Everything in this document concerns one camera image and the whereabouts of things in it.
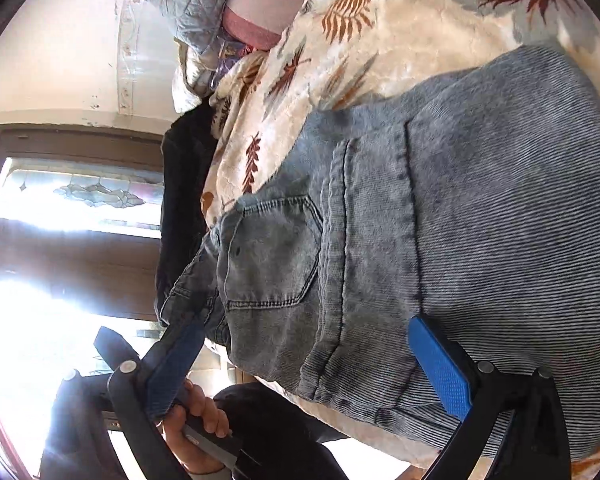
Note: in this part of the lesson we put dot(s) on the grey-blue quilted pillow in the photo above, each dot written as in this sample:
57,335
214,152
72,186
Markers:
190,0

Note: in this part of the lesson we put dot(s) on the grey-blue denim pants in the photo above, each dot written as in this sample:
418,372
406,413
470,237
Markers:
430,210

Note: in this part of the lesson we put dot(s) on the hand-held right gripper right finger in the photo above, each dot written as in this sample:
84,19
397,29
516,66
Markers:
440,365

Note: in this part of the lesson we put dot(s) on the leaf print quilt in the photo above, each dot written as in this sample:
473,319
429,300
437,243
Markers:
405,50

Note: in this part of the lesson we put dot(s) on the purple plastic packet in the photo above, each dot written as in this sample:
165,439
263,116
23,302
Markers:
227,60

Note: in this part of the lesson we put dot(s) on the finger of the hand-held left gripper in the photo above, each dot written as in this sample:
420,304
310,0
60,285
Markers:
112,342

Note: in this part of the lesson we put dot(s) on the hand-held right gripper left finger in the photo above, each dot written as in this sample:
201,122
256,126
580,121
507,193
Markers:
172,365

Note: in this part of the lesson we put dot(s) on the person's dark clothing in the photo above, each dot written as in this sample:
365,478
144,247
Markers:
285,435

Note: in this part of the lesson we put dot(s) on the stained glass window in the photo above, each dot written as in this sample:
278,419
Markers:
75,195

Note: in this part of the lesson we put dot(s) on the person's left hand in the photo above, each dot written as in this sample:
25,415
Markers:
200,410

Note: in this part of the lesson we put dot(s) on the pink bolster cushion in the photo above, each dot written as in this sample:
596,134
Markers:
260,15

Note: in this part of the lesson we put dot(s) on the white crumpled cloth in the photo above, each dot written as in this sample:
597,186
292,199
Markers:
192,77

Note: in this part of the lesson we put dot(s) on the black jacket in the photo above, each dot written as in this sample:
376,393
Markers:
185,200

